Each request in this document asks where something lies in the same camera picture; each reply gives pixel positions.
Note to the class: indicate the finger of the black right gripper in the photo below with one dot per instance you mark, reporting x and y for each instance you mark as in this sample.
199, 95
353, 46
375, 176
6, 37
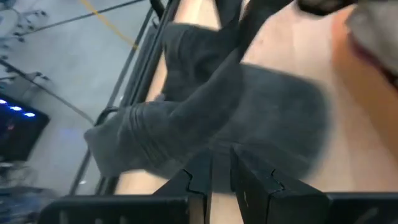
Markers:
261, 18
228, 12

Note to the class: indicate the dark charcoal baseball cap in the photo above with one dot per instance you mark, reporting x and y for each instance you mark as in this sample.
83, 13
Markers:
192, 124

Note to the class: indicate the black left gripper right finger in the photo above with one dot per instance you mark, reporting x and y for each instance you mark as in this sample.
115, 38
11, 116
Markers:
280, 202

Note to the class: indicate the black perforated computer case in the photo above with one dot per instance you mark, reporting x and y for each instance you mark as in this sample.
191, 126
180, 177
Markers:
21, 137

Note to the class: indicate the orange translucent plastic bin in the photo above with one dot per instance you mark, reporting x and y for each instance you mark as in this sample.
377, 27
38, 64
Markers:
357, 102

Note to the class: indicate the beige baseball cap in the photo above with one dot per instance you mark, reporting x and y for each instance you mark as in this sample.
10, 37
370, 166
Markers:
379, 31

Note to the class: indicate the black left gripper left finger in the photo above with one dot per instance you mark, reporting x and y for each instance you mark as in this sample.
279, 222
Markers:
124, 208

